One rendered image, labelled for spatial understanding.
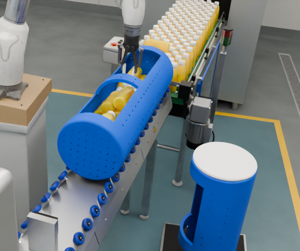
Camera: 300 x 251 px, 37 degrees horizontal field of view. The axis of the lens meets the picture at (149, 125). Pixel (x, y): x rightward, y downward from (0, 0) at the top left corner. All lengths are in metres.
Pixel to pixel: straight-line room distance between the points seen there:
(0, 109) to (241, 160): 1.10
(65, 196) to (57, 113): 2.43
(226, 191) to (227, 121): 2.53
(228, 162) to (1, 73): 1.09
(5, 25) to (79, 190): 0.90
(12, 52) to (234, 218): 1.23
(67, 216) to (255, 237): 1.71
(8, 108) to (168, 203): 1.55
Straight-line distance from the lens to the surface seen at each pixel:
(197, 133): 2.83
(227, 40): 2.85
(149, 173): 2.88
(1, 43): 2.15
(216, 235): 2.06
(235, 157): 2.00
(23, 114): 2.14
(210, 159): 1.96
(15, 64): 2.17
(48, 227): 1.55
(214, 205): 1.95
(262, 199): 3.52
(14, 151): 2.28
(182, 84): 2.63
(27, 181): 2.36
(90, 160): 1.84
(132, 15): 2.16
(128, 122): 1.86
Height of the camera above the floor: 2.14
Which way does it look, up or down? 31 degrees down
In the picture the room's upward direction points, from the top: 6 degrees clockwise
